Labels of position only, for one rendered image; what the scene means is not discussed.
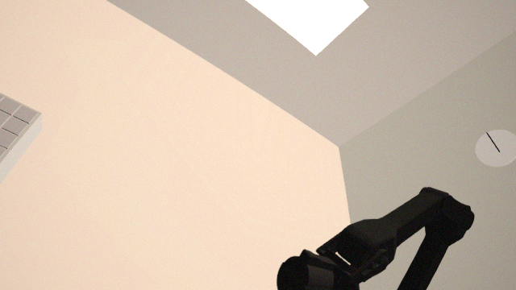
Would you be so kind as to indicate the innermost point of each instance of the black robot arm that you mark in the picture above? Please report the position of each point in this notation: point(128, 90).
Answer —
point(369, 246)

